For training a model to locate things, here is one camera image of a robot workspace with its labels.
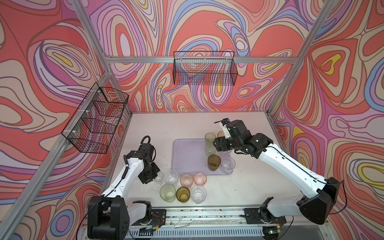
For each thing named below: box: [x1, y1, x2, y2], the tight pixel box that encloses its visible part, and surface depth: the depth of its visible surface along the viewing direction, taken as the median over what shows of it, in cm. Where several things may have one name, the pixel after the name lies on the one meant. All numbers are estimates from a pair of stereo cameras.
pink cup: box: [193, 171, 208, 186], surface depth 85 cm
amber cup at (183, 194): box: [176, 186, 191, 203], surface depth 78 cm
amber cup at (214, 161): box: [207, 154, 222, 172], surface depth 90 cm
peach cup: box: [180, 173, 194, 189], surface depth 85 cm
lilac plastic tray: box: [171, 138, 232, 176], surface depth 95 cm
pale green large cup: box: [159, 183, 177, 203], surface depth 75 cm
